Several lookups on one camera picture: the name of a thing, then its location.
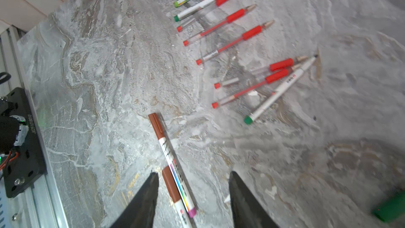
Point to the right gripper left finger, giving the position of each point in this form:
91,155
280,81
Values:
140,212

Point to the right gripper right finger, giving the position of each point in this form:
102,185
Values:
246,209

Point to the brown marker pen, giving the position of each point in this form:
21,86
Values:
176,198
172,163

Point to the red gel pen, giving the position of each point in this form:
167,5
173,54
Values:
285,64
244,37
269,79
191,19
229,19

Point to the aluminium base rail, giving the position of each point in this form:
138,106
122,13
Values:
29,195

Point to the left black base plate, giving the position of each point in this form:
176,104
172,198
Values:
20,144

